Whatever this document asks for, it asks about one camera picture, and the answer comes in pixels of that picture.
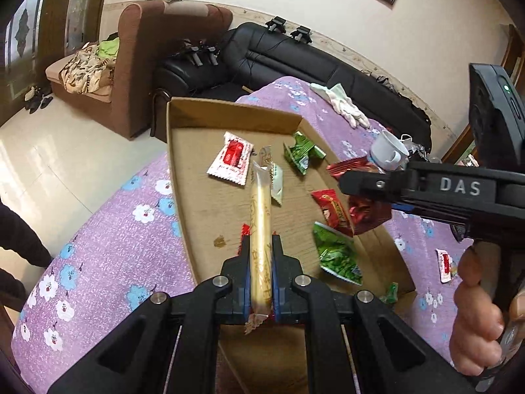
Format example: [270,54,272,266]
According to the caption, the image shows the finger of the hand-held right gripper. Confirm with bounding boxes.
[338,169,411,206]
[389,200,452,220]

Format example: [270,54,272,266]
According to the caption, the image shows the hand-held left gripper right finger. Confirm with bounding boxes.
[271,234,476,394]

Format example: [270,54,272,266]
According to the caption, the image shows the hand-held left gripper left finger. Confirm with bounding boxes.
[47,234,252,394]

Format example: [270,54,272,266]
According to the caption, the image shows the dark red glossy packet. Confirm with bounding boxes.
[326,157,380,181]
[348,195,393,235]

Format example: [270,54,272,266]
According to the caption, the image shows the red candy packet black label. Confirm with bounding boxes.
[238,224,252,255]

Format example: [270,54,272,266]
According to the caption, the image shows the long beige snack stick packet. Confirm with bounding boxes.
[244,145,276,335]

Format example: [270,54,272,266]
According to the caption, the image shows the white and green snack packet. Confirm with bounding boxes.
[268,163,284,206]

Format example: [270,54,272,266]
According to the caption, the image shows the cardboard box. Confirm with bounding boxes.
[166,96,417,394]

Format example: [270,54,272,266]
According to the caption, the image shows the person's right hand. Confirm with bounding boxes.
[449,246,505,386]

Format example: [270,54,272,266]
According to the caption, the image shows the white cup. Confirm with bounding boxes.
[369,130,411,172]

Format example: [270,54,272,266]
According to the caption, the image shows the red snack packet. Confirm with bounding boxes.
[310,189,354,238]

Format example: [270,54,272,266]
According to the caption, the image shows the large green snack packet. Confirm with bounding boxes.
[312,222,364,286]

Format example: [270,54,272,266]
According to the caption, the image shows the small white red packet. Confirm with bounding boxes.
[435,249,460,283]

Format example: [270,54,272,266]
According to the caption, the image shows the crinkled green snack packet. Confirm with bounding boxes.
[283,130,326,175]

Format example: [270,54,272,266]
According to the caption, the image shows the white gloves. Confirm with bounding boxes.
[309,83,371,129]

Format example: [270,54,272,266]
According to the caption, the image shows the small green candy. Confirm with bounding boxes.
[379,282,399,304]

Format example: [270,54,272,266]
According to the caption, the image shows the white packet red label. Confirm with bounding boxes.
[206,131,255,186]

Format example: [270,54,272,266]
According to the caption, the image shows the purple floral tablecloth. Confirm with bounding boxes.
[12,76,525,394]

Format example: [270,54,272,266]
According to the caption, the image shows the black leather sofa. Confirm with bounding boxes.
[150,22,433,161]

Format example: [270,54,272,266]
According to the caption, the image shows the wooden cabinet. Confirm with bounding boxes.
[500,24,525,87]

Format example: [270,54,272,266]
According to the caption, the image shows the spare black grippers on seat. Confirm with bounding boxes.
[178,40,222,67]

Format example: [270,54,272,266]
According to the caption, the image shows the person's body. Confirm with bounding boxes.
[0,203,54,313]

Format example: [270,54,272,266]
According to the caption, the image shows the brown sofa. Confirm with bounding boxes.
[45,0,234,140]

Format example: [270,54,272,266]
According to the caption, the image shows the patterned cloth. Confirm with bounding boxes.
[59,43,119,94]

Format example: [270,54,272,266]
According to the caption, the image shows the green cloth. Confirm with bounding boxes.
[97,37,120,56]

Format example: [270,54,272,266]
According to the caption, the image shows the dark shoes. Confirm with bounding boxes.
[25,86,54,111]

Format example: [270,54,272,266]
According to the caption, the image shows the wooden glass door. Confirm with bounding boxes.
[0,0,103,111]

